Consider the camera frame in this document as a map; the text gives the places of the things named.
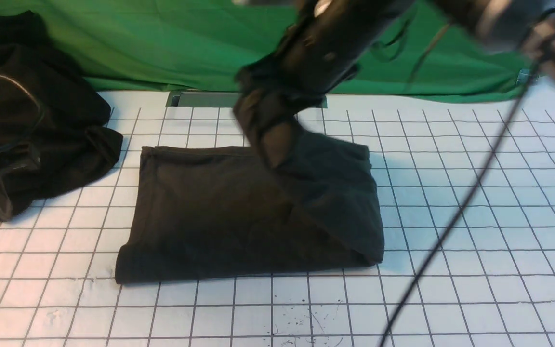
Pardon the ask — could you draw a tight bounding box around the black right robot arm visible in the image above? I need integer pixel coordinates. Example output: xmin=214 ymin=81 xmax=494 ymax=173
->
xmin=234 ymin=0 xmax=555 ymax=167

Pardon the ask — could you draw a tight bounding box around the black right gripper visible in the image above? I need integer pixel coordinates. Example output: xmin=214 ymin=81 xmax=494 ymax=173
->
xmin=232 ymin=53 xmax=360 ymax=169

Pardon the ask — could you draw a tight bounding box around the black crumpled garment pile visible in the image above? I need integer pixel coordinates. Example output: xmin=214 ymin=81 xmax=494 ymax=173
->
xmin=0 ymin=11 xmax=123 ymax=222

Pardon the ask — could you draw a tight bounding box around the gray metal table slot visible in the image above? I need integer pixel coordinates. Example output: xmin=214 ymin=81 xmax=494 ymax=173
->
xmin=166 ymin=91 xmax=327 ymax=109

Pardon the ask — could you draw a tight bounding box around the silver binder clip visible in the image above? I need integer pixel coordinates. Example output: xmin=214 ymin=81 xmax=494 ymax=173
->
xmin=515 ymin=68 xmax=541 ymax=86

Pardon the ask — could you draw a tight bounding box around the gray long-sleeve top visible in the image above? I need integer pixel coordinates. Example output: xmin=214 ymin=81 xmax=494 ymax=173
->
xmin=114 ymin=131 xmax=385 ymax=285

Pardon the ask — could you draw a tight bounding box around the green backdrop cloth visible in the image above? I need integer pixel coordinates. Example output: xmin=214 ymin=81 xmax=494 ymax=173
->
xmin=0 ymin=0 xmax=527 ymax=103

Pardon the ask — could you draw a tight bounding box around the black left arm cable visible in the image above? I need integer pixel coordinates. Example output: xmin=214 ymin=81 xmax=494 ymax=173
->
xmin=0 ymin=72 xmax=47 ymax=160

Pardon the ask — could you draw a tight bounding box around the thick black right cable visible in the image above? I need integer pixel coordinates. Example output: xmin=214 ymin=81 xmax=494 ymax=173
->
xmin=379 ymin=10 xmax=555 ymax=347

